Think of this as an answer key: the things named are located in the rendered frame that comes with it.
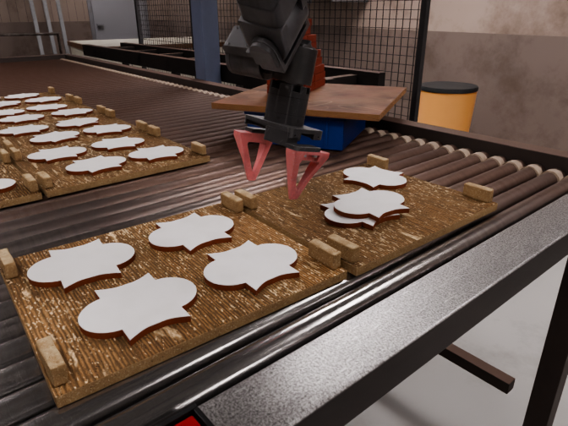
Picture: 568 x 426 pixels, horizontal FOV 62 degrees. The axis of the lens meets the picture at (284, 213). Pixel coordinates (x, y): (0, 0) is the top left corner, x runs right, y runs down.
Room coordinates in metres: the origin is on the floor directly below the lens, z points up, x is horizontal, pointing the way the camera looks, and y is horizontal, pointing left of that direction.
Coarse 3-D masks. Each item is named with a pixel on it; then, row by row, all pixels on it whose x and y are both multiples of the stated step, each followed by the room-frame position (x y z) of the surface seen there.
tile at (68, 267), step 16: (96, 240) 0.69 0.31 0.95; (64, 256) 0.64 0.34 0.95; (80, 256) 0.63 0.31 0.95; (96, 256) 0.63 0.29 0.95; (112, 256) 0.63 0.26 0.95; (128, 256) 0.63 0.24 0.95; (32, 272) 0.59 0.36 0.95; (48, 272) 0.59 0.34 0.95; (64, 272) 0.59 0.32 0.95; (80, 272) 0.59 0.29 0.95; (96, 272) 0.59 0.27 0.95; (112, 272) 0.59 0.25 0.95; (64, 288) 0.55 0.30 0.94
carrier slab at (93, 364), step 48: (144, 240) 0.71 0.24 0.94; (240, 240) 0.71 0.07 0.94; (288, 240) 0.71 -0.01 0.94; (48, 288) 0.56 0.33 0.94; (96, 288) 0.56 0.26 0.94; (288, 288) 0.56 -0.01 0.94; (144, 336) 0.45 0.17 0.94; (192, 336) 0.45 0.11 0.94; (48, 384) 0.38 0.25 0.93; (96, 384) 0.38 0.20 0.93
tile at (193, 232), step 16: (160, 224) 0.75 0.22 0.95; (176, 224) 0.75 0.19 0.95; (192, 224) 0.75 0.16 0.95; (208, 224) 0.75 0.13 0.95; (224, 224) 0.75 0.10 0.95; (160, 240) 0.69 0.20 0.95; (176, 240) 0.69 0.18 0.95; (192, 240) 0.69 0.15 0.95; (208, 240) 0.69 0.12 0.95; (224, 240) 0.70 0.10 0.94
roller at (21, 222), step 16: (272, 160) 1.23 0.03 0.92; (208, 176) 1.10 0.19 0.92; (224, 176) 1.12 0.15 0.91; (128, 192) 0.98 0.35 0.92; (144, 192) 0.99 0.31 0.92; (160, 192) 1.01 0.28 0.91; (64, 208) 0.89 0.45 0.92; (80, 208) 0.90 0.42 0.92; (96, 208) 0.91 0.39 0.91; (0, 224) 0.81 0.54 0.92; (16, 224) 0.82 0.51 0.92; (32, 224) 0.83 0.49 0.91
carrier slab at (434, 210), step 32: (320, 192) 0.93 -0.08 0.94; (352, 192) 0.93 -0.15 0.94; (416, 192) 0.93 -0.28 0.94; (448, 192) 0.93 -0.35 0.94; (288, 224) 0.77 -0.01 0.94; (320, 224) 0.77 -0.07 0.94; (384, 224) 0.77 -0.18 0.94; (416, 224) 0.77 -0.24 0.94; (448, 224) 0.77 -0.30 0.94; (384, 256) 0.65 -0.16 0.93
